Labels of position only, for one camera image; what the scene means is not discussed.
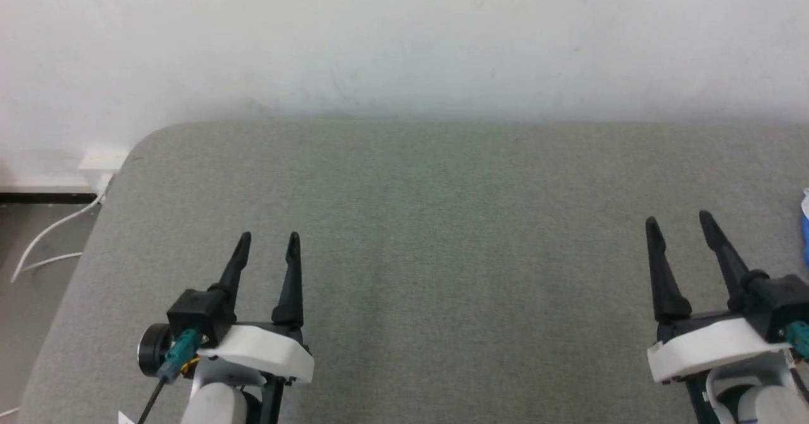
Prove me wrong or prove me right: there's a right black cable teal plug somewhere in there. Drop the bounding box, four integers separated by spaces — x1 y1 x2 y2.
782 322 809 401

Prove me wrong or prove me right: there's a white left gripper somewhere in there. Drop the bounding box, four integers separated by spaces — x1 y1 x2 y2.
197 231 315 384

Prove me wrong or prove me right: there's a blue and white shirt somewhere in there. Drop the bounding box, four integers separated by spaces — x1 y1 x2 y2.
800 187 809 268

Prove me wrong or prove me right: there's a black cable teal plug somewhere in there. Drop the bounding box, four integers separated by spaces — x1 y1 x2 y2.
782 322 809 401
136 329 204 424

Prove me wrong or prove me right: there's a black baseboard strip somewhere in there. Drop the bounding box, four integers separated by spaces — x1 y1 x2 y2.
0 187 103 205

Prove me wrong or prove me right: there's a left black cable teal plug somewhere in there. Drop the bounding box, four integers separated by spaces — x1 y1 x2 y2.
136 329 204 424

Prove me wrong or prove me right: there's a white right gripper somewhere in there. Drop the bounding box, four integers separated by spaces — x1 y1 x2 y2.
645 210 794 384

